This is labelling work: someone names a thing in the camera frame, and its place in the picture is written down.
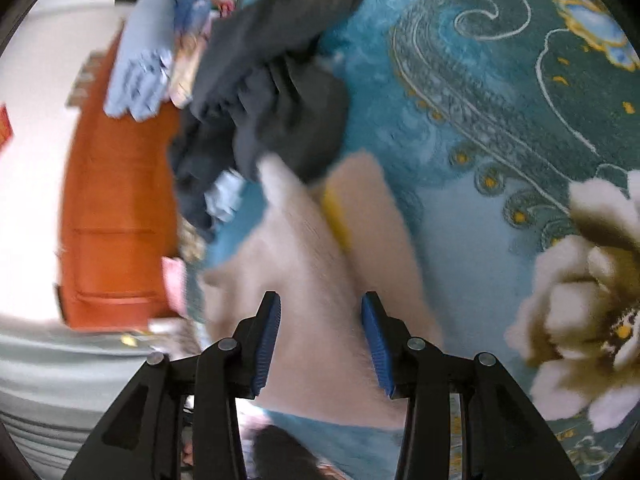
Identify light blue garment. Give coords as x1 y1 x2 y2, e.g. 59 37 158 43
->
103 0 211 122

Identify teal floral blanket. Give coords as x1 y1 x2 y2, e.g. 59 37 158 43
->
182 0 640 480

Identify orange wooden door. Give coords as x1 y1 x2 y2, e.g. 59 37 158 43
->
56 30 188 333

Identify dark grey garment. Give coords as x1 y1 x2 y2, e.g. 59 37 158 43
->
167 0 378 233

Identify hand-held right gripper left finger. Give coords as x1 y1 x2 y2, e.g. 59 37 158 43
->
62 290 282 480

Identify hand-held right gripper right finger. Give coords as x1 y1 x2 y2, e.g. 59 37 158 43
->
361 291 583 480

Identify pale pink fuzzy garment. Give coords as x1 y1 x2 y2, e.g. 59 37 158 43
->
201 151 445 430

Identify light blue small cloth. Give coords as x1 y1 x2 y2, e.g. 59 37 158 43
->
204 170 247 225

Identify colourful patterned clothes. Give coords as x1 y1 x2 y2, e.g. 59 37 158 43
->
167 0 238 108

